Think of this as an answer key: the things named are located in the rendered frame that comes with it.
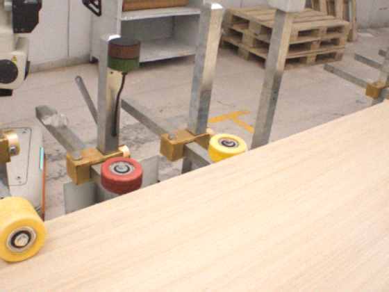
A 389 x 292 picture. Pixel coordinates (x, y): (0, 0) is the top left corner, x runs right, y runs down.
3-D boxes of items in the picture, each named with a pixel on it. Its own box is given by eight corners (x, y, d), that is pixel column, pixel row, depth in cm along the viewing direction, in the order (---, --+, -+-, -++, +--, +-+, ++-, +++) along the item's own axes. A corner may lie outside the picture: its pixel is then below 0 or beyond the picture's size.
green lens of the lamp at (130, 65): (101, 62, 82) (101, 52, 81) (128, 58, 86) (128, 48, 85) (117, 73, 79) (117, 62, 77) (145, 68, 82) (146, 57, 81)
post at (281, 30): (246, 155, 134) (273, 7, 112) (257, 151, 137) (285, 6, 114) (257, 162, 131) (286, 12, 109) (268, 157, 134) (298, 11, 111)
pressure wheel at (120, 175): (94, 208, 89) (93, 160, 84) (126, 197, 94) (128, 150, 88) (114, 231, 84) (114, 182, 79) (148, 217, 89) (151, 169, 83)
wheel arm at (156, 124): (119, 110, 127) (120, 96, 125) (130, 108, 129) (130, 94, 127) (221, 188, 99) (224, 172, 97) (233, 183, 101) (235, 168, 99)
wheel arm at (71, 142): (35, 119, 113) (34, 105, 111) (46, 117, 115) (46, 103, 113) (119, 211, 86) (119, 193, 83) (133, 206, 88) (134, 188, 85)
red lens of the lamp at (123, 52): (101, 50, 81) (102, 39, 80) (128, 46, 85) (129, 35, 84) (117, 60, 77) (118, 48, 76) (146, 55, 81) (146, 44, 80)
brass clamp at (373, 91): (363, 94, 170) (366, 82, 167) (378, 89, 178) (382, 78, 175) (376, 100, 166) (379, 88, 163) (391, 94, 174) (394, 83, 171)
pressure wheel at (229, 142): (203, 192, 99) (210, 147, 93) (203, 172, 105) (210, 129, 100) (239, 197, 99) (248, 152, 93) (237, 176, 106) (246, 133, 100)
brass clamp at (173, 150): (158, 151, 110) (159, 133, 108) (199, 139, 118) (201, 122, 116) (172, 163, 106) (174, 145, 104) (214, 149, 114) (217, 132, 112)
